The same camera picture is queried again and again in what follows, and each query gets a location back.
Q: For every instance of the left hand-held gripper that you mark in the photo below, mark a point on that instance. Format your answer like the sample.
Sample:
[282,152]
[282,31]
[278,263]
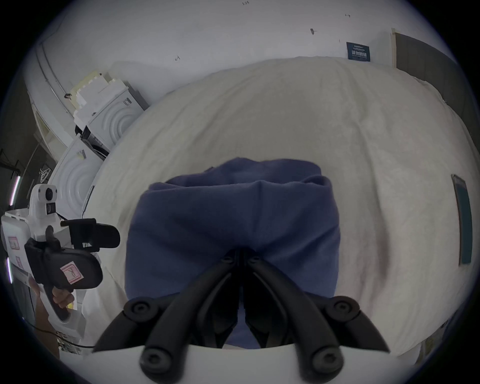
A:
[15,232]

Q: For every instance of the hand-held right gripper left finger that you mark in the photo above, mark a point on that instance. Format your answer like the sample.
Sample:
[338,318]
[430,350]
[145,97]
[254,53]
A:
[176,318]

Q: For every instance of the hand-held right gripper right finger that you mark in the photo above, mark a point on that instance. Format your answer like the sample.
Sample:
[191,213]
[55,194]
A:
[300,318]

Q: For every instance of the dark blue garment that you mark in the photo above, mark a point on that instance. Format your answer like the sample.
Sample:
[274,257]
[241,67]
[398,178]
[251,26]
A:
[225,213]

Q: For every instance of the person's left forearm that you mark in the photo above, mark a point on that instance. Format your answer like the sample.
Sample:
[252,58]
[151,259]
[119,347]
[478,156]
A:
[44,326]

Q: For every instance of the person's left hand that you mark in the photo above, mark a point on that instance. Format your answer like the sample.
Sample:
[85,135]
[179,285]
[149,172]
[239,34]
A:
[62,298]

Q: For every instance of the white washing machine with foam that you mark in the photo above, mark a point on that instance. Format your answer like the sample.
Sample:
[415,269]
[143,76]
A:
[112,112]

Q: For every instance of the dark teal phone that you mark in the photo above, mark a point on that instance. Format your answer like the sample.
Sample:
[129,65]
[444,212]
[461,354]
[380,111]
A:
[463,221]

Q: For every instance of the dark blue wall sign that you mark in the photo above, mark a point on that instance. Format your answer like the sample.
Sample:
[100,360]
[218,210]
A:
[358,51]

